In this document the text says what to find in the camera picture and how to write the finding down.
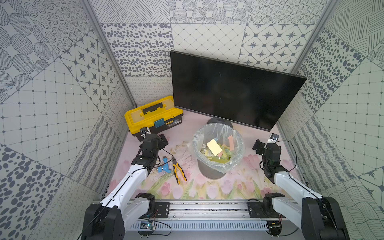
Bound yellow sticky note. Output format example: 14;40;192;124
207;139;223;156

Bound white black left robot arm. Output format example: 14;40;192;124
78;134;169;240

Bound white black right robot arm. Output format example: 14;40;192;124
253;134;350;240

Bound pink crumpled sticky note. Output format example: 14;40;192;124
227;135;235;151

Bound grey monitor stand base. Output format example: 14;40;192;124
207;117;234;128

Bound black flat monitor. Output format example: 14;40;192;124
170;51;307;132

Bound yellow black pliers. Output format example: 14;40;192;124
172;157;187;185

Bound blue plastic pipe fitting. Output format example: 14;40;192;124
158;156;172;173

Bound yellow black plastic toolbox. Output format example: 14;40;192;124
125;96;184;142

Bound clear plastic bin liner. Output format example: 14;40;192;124
189;124;245;173

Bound floral pink table mat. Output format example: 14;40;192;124
103;109;308;200

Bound grey trash bin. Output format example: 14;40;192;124
198;160;226;180

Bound small black connector module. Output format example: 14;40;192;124
266;221;282;237

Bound small green circuit board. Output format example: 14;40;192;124
139;221;157;232

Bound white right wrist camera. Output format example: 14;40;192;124
267;133;280;143

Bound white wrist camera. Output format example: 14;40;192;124
267;133;280;143
140;127;151;139

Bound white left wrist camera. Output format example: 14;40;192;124
140;127;151;139

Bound aluminium mounting rail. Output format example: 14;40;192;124
126;199;288;236

